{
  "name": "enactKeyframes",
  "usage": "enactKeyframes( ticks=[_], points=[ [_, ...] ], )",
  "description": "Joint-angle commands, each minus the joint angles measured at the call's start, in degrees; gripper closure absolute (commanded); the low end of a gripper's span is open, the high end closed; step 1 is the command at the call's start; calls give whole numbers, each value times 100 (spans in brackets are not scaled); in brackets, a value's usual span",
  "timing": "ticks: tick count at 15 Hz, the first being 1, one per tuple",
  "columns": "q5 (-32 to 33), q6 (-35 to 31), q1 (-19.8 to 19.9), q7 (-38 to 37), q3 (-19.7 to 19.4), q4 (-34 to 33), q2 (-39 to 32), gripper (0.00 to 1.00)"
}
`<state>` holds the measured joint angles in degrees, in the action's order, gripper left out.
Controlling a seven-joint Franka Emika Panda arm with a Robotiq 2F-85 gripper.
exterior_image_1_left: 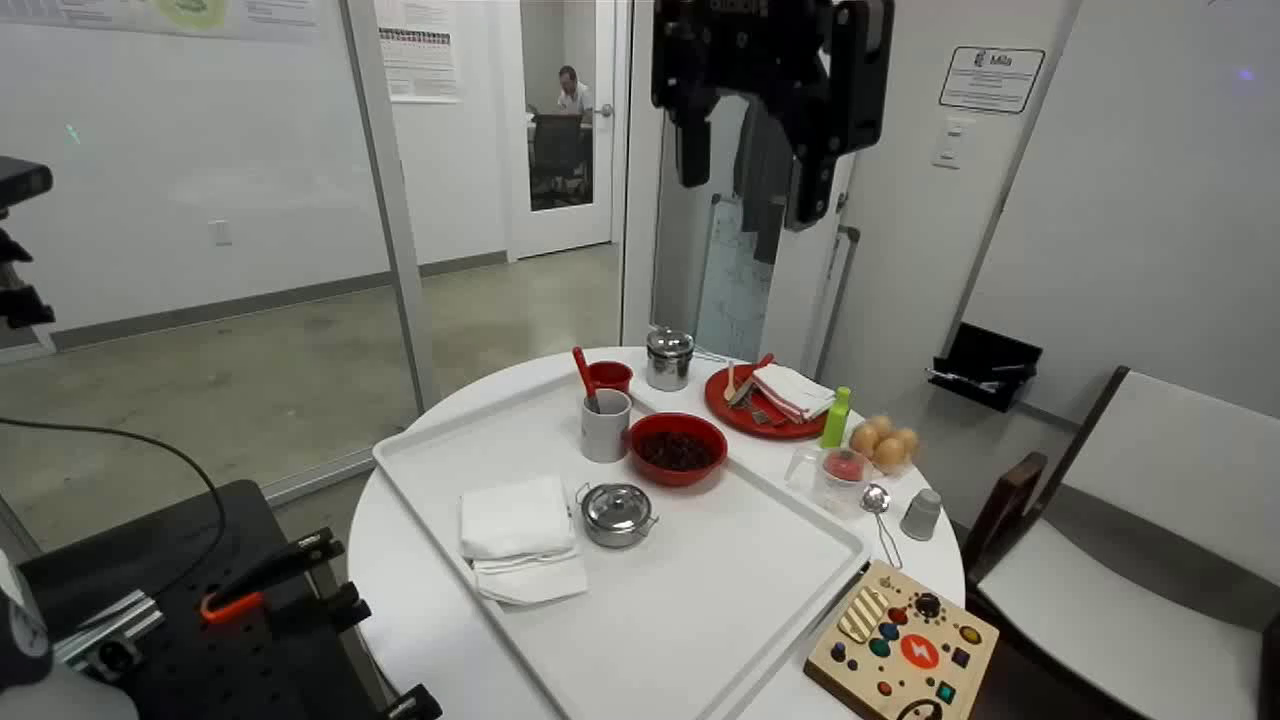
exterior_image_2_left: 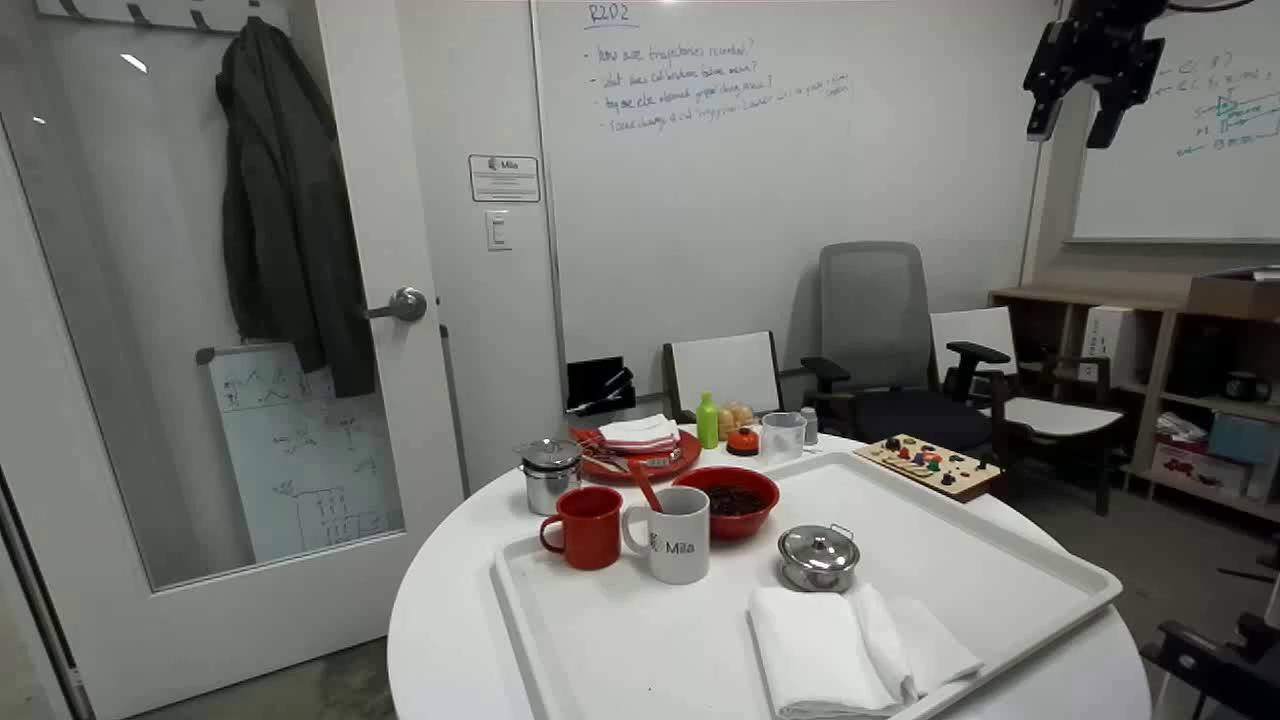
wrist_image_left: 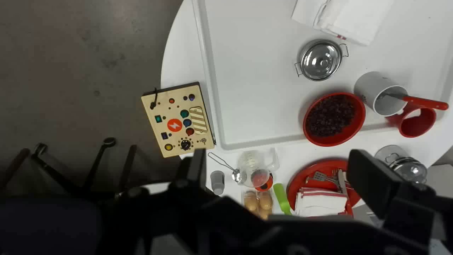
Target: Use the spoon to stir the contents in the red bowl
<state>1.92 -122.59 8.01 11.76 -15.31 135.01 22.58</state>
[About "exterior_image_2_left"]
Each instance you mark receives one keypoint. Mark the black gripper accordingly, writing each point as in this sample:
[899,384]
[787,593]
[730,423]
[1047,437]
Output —
[1103,46]

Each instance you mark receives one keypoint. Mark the red handled metal spoon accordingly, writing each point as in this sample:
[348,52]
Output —
[646,487]

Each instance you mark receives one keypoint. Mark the red bowl with beans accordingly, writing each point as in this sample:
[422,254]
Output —
[743,501]

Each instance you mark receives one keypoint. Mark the white seat chair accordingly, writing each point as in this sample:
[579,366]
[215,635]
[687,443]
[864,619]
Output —
[1059,411]

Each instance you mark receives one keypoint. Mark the wooden shelf unit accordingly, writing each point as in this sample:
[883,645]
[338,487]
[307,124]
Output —
[1193,377]

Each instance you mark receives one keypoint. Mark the grey office chair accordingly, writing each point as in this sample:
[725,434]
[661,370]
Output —
[874,366]

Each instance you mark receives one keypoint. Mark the wooden button board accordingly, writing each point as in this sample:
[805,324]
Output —
[932,465]

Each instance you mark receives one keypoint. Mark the white framed board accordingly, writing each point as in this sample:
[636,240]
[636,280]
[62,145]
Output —
[730,370]

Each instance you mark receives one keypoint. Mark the green bottle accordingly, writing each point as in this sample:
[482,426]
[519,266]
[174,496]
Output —
[709,423]

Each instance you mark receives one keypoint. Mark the round steel lidded tin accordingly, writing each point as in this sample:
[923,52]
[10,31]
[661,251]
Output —
[819,556]

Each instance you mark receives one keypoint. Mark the white red striped napkin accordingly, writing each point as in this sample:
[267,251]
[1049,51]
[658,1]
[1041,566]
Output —
[646,434]

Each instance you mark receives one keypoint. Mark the black tray on floor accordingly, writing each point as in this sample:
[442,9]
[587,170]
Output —
[596,384]

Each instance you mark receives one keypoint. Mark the red plate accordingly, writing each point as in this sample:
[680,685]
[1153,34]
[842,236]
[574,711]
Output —
[596,460]

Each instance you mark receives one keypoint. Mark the white mug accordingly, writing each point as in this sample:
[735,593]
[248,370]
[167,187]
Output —
[674,536]

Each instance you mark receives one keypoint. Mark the folded white cloth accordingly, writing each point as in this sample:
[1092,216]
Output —
[855,653]

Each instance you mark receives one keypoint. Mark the small steel pot with lid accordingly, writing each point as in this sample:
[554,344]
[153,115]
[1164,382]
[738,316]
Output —
[551,469]

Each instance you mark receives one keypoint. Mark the red mug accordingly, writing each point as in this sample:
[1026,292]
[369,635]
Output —
[587,528]

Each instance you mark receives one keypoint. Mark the white plastic tray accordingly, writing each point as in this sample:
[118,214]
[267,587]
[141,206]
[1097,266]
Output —
[620,645]

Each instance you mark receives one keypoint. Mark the dark hanging jacket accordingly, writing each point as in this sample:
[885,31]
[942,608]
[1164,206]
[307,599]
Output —
[289,240]

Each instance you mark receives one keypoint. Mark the small leaning whiteboard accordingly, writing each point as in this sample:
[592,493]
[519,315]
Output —
[310,465]

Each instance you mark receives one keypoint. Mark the white door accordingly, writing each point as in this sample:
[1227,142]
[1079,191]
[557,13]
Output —
[114,285]

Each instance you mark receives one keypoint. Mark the right wall whiteboard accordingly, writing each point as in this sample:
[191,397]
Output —
[1196,163]

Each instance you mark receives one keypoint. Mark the wall whiteboard with writing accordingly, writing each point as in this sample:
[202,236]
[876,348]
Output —
[700,154]

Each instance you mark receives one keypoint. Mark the wall notice sign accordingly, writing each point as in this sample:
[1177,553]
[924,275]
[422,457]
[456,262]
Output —
[500,178]

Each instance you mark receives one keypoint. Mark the silver door handle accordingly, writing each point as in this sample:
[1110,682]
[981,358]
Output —
[402,305]

